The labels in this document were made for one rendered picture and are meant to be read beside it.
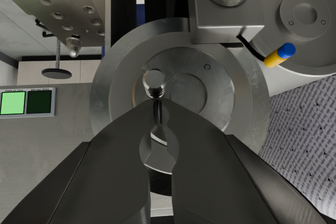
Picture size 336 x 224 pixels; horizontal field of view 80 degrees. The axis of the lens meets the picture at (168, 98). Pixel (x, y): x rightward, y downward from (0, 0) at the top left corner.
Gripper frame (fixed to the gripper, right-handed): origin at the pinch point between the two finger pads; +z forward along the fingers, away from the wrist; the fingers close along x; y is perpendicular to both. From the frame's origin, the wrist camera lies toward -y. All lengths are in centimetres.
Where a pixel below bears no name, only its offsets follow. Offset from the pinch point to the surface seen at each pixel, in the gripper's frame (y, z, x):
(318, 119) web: 8.5, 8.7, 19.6
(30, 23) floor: 31, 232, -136
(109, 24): -3.1, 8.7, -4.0
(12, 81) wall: 122, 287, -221
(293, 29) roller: -2.5, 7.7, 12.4
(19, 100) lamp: 17.5, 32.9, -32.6
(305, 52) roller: -0.6, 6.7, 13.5
